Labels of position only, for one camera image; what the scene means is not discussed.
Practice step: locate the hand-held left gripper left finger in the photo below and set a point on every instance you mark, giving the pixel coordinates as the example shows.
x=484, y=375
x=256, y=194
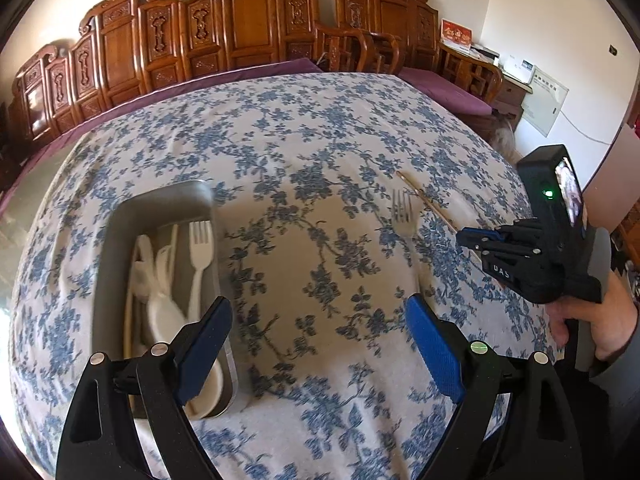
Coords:
x=205, y=345

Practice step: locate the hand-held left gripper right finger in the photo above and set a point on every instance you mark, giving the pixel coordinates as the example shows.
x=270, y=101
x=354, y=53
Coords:
x=435, y=345

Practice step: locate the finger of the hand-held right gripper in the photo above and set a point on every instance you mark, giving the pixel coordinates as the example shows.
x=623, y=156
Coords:
x=475, y=234
x=505, y=252

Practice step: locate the wooden chopsticks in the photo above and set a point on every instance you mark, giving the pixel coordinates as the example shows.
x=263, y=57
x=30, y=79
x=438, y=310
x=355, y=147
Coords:
x=425, y=199

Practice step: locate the metal fork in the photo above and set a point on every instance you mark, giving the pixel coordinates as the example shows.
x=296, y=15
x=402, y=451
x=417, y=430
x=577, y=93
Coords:
x=402, y=217

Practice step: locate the slim white plastic spoon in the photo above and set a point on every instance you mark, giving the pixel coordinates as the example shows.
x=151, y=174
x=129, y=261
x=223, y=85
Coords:
x=164, y=270

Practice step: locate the white plastic fork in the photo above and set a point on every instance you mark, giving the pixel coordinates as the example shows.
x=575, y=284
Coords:
x=201, y=257

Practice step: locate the grey metal utensil tray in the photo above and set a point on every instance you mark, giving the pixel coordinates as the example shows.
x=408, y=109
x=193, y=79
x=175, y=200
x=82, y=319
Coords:
x=112, y=260

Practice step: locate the person's right forearm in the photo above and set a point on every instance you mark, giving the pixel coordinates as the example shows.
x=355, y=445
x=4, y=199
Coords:
x=620, y=395

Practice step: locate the person's right hand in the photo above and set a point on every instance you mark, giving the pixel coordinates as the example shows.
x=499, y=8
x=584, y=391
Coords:
x=610, y=320

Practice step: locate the large white soup spoon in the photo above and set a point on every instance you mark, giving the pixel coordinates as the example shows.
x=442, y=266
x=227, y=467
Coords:
x=165, y=320

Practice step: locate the translucent plastic bag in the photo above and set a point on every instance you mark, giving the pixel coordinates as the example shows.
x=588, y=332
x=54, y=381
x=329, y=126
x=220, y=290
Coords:
x=505, y=140

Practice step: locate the wooden side table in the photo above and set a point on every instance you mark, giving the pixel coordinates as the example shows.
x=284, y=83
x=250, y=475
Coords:
x=512, y=97

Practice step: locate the short purple seat cushion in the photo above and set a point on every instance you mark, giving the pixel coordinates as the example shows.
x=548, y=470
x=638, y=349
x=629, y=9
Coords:
x=440, y=90

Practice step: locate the white box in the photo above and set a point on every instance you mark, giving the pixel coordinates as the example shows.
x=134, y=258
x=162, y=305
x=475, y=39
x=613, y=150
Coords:
x=517, y=69

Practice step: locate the blue floral tablecloth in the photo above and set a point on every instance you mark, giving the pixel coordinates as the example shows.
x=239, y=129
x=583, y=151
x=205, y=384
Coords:
x=300, y=135

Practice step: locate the short carved wooden bench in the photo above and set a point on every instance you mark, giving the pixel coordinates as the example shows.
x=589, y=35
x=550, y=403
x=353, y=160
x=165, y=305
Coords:
x=395, y=10

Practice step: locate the long purple seat cushion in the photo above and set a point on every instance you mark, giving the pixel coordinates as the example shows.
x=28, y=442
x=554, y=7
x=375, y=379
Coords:
x=150, y=100

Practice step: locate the long carved wooden bench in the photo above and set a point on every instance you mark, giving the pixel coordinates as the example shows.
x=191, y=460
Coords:
x=235, y=15

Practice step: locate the white wall panel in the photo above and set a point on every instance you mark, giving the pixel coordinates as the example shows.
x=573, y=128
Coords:
x=545, y=100

